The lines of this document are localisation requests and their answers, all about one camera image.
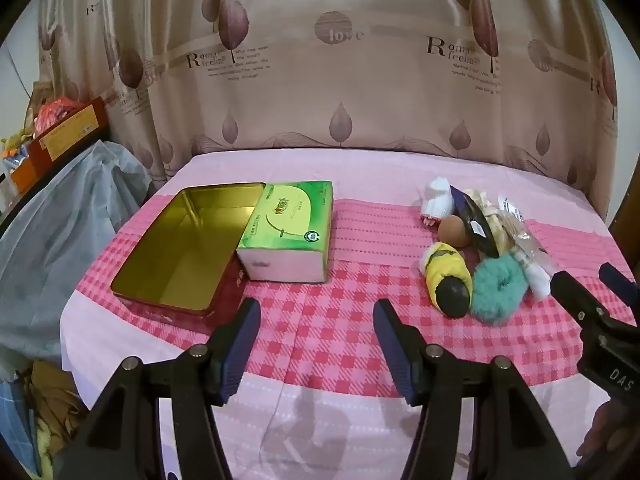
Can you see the white knitted sock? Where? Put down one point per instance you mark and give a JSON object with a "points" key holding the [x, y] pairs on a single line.
{"points": [[437, 197]]}

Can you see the brown and yellow cardboard box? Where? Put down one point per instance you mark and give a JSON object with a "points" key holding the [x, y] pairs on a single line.
{"points": [[70, 130]]}

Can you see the yellow plush toy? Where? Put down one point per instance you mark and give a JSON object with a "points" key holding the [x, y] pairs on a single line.
{"points": [[447, 270]]}

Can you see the beige leaf-print curtain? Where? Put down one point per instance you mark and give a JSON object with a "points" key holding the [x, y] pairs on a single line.
{"points": [[320, 85]]}

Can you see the red plastic bag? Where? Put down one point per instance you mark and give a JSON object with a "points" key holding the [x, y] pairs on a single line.
{"points": [[52, 110]]}

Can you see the blue checked cloth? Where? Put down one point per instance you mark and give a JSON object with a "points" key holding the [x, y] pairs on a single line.
{"points": [[15, 425]]}

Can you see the grey plastic cover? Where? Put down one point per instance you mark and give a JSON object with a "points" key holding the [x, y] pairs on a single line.
{"points": [[65, 220]]}

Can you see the person's right hand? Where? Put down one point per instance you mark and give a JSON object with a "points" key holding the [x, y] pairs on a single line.
{"points": [[602, 430]]}

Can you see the dark purple packet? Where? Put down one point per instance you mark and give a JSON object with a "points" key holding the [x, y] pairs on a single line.
{"points": [[475, 222]]}

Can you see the pink checked blanket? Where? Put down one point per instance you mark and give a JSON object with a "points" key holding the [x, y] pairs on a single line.
{"points": [[325, 310]]}

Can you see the orange box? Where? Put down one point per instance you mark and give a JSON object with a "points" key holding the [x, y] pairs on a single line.
{"points": [[25, 175]]}

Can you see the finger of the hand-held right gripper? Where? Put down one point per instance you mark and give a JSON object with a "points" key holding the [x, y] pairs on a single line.
{"points": [[617, 280], [567, 287]]}

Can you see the gold tin box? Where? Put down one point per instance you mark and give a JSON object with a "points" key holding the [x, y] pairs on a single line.
{"points": [[185, 240]]}

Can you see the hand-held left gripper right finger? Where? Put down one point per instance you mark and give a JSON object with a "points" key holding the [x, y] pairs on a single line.
{"points": [[395, 355]]}

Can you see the yellow cloth pile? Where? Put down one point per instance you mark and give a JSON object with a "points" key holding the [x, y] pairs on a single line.
{"points": [[55, 410]]}

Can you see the brown egg-shaped sponge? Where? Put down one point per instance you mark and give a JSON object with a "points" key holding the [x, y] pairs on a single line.
{"points": [[452, 232]]}

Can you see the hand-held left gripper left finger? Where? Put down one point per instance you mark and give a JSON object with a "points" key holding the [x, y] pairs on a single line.
{"points": [[240, 350]]}

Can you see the beige frilly cloth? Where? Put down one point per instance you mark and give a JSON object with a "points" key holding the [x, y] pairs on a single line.
{"points": [[482, 200]]}

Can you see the green tissue box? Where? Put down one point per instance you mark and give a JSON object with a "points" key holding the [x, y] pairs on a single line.
{"points": [[280, 220]]}

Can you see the teal fluffy scrunchie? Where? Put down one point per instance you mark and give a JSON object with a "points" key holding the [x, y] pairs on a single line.
{"points": [[485, 300]]}

